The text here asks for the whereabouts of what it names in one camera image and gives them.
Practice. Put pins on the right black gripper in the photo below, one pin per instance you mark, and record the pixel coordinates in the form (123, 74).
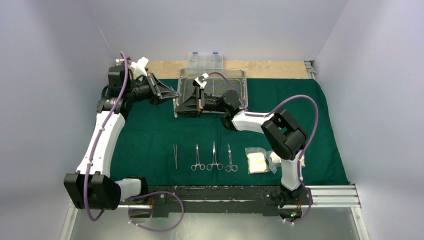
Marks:
(200, 103)

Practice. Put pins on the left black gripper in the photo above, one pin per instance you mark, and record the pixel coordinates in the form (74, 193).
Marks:
(161, 91)

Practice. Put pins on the metal wire mesh tray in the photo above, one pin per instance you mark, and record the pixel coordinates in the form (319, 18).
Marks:
(216, 84)

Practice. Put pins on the silver tweezers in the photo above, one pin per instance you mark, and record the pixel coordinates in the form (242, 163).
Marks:
(175, 152)

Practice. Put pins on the dark green surgical drape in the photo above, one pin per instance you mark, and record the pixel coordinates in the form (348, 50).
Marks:
(145, 145)

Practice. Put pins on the silver hemostat forceps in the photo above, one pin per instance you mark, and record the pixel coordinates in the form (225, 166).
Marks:
(214, 162)
(198, 164)

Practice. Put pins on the silver surgical scissors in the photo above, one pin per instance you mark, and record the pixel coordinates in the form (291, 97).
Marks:
(231, 167)

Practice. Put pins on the white gauze packet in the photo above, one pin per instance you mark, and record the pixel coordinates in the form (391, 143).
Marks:
(256, 160)

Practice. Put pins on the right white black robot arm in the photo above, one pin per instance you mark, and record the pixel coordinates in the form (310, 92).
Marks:
(285, 135)

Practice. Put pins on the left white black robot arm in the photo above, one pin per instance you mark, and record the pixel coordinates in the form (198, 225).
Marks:
(90, 187)

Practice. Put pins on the clear plastic compartment box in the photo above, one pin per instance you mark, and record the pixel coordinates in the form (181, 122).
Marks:
(205, 60)

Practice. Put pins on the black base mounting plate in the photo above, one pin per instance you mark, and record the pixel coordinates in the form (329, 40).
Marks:
(268, 200)

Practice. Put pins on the right side aluminium rail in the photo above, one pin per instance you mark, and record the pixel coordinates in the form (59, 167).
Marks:
(310, 70)

